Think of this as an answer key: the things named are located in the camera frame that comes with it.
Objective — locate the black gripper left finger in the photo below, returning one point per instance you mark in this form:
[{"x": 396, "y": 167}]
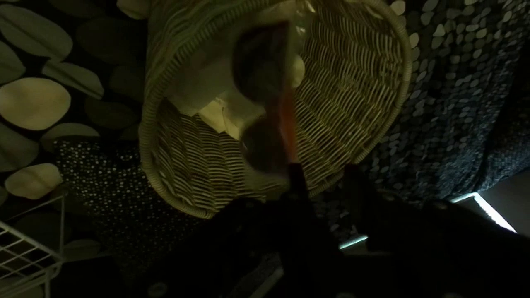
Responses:
[{"x": 258, "y": 248}]

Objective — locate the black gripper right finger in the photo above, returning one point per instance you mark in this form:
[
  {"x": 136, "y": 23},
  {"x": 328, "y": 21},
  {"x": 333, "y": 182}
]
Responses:
[{"x": 358, "y": 232}]

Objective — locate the woven wicker basket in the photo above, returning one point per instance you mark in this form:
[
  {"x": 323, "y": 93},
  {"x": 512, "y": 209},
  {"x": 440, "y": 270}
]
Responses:
[{"x": 353, "y": 93}]

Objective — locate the white snack packet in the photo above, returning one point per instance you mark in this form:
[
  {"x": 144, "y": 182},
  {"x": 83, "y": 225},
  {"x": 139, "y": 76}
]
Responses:
[{"x": 265, "y": 66}]

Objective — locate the small-dotted black sheet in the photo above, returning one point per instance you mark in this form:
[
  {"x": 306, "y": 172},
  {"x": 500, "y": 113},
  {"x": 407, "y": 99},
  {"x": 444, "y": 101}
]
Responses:
[{"x": 457, "y": 99}]

